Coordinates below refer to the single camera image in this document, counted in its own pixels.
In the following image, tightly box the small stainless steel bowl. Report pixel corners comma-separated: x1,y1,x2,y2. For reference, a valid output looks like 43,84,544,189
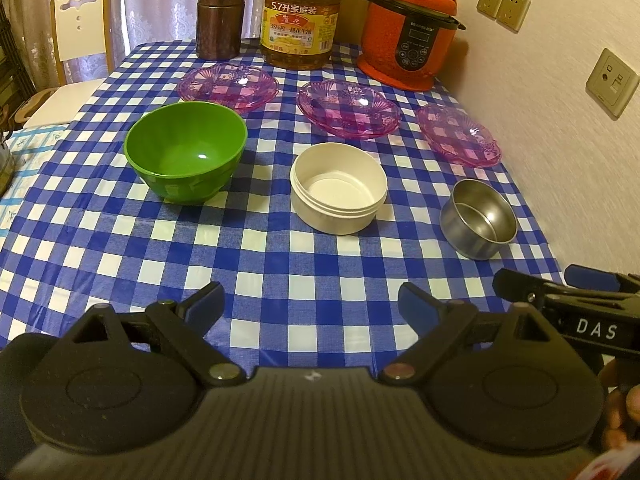
439,179,518,260

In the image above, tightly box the pink glass plate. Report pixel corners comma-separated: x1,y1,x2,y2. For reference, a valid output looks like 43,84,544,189
296,79,400,140
416,104,502,168
177,63,279,115

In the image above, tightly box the white plastic bowl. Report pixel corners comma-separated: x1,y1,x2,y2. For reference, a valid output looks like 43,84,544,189
290,142,388,236

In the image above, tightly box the green plastic bowl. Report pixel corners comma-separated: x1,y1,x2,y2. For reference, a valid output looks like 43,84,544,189
124,101,248,205

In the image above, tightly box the person's right hand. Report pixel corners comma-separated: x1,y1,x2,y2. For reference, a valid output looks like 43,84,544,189
599,358,640,450

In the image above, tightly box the blue white checkered tablecloth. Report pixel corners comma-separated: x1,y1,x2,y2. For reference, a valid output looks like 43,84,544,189
1,40,561,370

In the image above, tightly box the stainless steel pot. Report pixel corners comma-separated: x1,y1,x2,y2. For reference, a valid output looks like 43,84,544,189
0,133,15,196

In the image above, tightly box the light blue patterned cloth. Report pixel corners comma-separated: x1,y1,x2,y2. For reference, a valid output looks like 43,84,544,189
1,124,68,242

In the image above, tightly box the red electric pressure cooker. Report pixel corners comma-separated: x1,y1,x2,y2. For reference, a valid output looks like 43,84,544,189
357,0,465,92

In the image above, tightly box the dark metal shelf rack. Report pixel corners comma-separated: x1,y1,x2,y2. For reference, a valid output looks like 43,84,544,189
0,4,36,130

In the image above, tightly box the white wooden chair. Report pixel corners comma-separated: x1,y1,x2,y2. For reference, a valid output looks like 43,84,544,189
20,0,114,128

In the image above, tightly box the brown cylindrical canister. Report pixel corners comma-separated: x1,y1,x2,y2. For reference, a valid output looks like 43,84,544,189
195,0,245,61

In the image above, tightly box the large cooking oil bottle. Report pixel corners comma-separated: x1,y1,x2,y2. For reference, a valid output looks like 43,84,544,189
260,0,341,70

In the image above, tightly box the single wall socket plate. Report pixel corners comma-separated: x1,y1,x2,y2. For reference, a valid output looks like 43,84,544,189
586,48,639,119

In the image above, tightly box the double wall socket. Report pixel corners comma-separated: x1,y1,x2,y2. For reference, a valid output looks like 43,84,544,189
476,0,530,32

